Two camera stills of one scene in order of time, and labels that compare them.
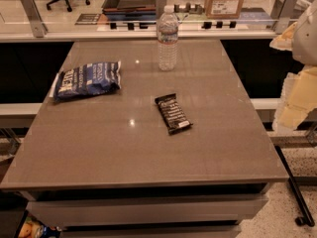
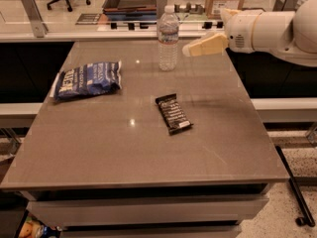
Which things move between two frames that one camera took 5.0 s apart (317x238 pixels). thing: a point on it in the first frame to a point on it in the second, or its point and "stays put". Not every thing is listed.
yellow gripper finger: [285, 41] to [232, 11]
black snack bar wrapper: [173, 116] stays put
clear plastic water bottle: [167, 40] stays put
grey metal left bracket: [39, 28] stays put
